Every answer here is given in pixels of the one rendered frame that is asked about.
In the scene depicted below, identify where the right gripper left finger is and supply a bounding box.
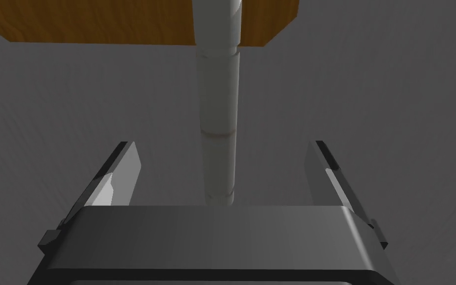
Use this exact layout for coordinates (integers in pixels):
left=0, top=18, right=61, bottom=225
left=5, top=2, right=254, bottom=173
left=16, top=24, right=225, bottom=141
left=57, top=141, right=141, bottom=230

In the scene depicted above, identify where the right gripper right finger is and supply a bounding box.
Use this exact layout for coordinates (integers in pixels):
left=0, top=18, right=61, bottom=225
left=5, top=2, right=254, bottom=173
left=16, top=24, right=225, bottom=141
left=305, top=140, right=375, bottom=230

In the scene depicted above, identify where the pale grey table leg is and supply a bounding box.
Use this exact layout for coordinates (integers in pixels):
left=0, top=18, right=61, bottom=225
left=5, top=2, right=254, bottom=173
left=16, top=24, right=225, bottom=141
left=193, top=0, right=243, bottom=206

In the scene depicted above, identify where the brown wooden table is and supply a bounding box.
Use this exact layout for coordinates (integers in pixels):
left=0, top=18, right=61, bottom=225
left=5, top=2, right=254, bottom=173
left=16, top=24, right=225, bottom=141
left=0, top=0, right=300, bottom=48

